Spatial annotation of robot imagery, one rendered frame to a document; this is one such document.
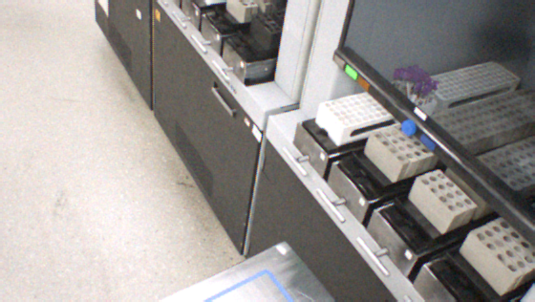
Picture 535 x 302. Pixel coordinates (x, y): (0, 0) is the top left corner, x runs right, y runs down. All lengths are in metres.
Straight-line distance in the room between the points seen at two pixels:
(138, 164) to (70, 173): 0.27
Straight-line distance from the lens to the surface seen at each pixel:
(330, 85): 1.33
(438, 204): 1.12
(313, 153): 1.28
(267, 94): 1.51
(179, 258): 2.01
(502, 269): 1.07
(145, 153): 2.39
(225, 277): 0.96
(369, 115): 1.30
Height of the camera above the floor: 1.60
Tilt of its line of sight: 41 degrees down
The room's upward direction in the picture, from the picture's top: 10 degrees clockwise
